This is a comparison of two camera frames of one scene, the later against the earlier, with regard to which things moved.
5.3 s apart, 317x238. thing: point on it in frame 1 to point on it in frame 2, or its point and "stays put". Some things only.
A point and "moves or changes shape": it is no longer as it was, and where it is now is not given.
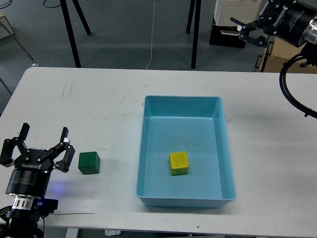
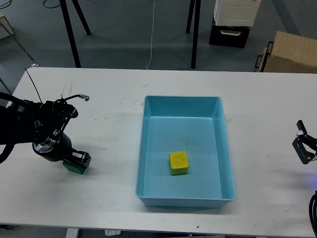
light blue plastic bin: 198,125 stays put
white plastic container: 244,11 stays put
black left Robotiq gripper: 30,177 to 55,148
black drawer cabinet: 227,36 stays put
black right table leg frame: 195,33 stays put
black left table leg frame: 70,28 stays put
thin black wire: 73,213 to 33,85
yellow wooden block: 179,162 stays put
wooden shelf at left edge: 6,29 stays put
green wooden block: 89,162 moves or changes shape
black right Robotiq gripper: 287,19 to 305,155
